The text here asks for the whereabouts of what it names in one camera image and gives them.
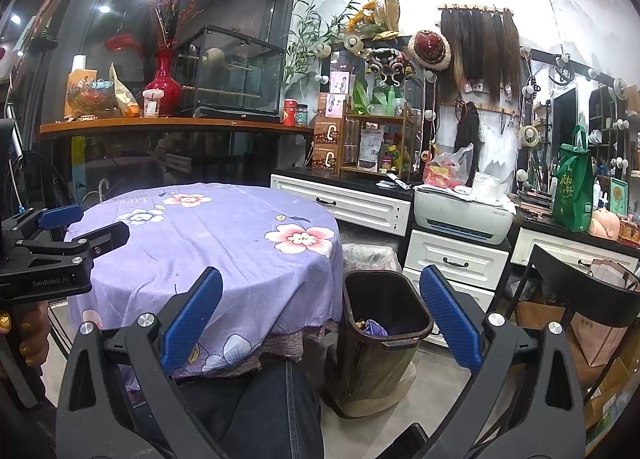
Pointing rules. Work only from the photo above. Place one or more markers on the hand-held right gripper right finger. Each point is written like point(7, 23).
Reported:
point(450, 324)

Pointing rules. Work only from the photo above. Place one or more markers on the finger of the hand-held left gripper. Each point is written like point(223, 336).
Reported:
point(100, 236)
point(60, 216)

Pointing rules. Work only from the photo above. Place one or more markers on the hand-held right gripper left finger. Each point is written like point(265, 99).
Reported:
point(192, 324)

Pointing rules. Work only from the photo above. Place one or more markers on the dark brown waste bin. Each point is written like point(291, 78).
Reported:
point(370, 369)

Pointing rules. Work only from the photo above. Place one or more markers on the person's left hand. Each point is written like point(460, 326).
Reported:
point(35, 334)

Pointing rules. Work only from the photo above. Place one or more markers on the purple floral tablecloth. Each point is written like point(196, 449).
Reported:
point(225, 259)

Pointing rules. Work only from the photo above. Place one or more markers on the bin with clear liner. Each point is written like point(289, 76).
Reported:
point(370, 256)

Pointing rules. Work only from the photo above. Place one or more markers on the white printer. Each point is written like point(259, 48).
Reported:
point(465, 219)

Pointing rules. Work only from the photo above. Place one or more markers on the person's jeans leg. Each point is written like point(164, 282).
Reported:
point(260, 409)

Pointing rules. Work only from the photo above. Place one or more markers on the glass bowl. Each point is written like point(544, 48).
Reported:
point(92, 95)

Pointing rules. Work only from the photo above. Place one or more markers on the wooden counter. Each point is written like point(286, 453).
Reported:
point(175, 128)

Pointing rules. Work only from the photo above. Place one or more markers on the golden snack bag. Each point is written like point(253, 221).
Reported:
point(124, 96)

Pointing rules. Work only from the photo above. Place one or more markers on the black chair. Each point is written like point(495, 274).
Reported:
point(585, 289)

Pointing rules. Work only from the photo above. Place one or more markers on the white plastic container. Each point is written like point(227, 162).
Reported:
point(486, 186)

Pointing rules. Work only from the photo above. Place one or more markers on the plastic drink cup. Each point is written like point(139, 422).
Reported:
point(152, 103)

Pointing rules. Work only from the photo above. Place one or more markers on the white tube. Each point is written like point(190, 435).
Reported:
point(400, 181)

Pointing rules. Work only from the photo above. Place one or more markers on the white drawer cabinet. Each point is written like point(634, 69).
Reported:
point(350, 209)

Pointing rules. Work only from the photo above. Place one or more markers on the pink plastic bag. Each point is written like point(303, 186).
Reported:
point(445, 171)

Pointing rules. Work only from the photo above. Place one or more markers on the pink paper bag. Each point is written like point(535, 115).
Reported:
point(605, 319)

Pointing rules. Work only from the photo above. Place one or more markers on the cardboard box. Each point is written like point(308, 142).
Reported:
point(612, 399)

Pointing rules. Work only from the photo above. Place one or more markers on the green tote bag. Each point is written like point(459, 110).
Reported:
point(572, 189)

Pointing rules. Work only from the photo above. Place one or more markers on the red fringe ornament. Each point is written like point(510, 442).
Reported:
point(122, 42)

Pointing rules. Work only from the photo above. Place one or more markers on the pink piggy figure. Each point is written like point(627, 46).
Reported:
point(605, 223)

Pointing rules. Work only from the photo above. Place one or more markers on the phone on holder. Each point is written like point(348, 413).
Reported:
point(45, 14)

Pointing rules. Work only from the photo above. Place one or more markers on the brown printed box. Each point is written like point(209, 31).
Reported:
point(327, 158)
point(330, 130)

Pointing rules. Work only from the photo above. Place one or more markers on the green framed picture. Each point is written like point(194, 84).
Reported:
point(618, 196)

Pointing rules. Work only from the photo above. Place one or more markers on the glass terrarium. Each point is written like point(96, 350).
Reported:
point(235, 69)

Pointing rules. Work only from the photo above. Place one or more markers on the wooden shelf rack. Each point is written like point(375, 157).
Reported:
point(377, 119)

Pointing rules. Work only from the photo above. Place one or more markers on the red dried branches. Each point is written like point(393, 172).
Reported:
point(170, 19)

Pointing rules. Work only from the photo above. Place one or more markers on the red canister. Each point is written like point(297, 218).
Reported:
point(290, 113)

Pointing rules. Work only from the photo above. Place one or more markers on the glass jar with blue contents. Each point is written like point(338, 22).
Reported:
point(301, 115)

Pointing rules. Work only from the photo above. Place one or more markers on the vanity mirror with bulbs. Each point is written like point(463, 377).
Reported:
point(565, 109)
point(342, 61)

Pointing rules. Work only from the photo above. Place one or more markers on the white photo box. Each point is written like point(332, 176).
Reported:
point(336, 105)

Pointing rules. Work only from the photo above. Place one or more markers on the pink photo card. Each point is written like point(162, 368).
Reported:
point(342, 83)

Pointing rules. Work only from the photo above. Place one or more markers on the ornate headdress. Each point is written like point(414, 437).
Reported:
point(390, 66)

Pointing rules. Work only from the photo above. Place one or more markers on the hanging hair extensions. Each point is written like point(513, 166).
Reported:
point(480, 54)

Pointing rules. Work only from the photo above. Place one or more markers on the red embroidered hat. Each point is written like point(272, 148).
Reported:
point(429, 50)

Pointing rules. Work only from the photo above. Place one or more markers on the green leafy branches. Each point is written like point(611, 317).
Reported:
point(305, 49)

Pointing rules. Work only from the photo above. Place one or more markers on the sunflower bouquet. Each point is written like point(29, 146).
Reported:
point(370, 19)

